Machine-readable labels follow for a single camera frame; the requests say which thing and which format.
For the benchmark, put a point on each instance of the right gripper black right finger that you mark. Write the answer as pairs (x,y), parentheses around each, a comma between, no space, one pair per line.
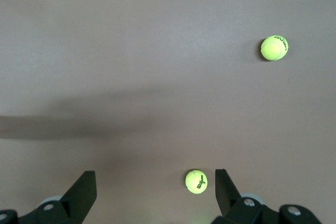
(236,205)

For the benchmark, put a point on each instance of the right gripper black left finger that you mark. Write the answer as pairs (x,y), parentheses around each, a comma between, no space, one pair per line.
(76,200)

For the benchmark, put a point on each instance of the yellow tennis ball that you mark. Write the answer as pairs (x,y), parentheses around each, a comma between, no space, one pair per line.
(196,181)
(274,47)

